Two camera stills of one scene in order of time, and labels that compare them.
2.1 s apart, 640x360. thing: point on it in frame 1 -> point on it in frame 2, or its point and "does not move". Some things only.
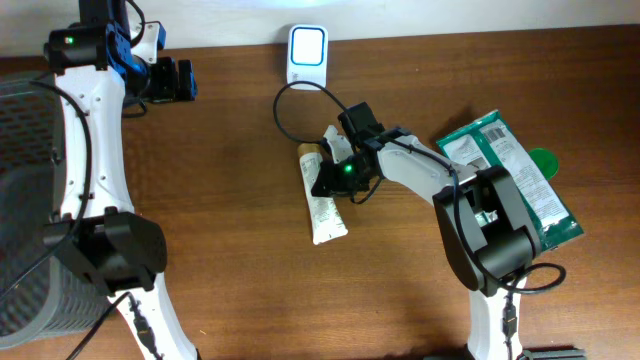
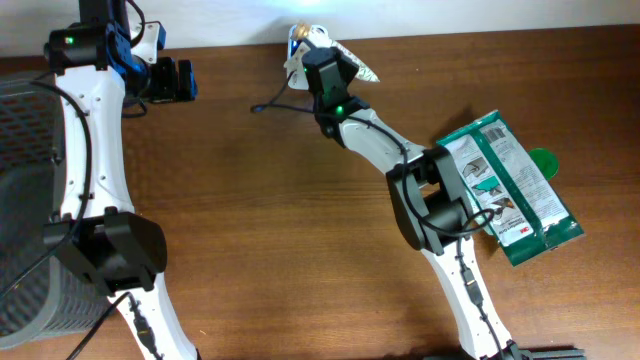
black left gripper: (177, 81) does not move
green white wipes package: (491, 142) does not move
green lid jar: (546, 161) does not move
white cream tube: (326, 219) -> (302, 38)
